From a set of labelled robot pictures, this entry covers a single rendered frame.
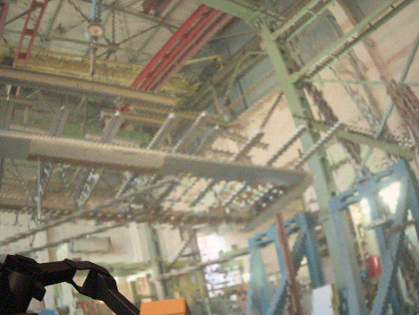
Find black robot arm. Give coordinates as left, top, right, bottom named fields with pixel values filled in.
left=0, top=254, right=141, bottom=315

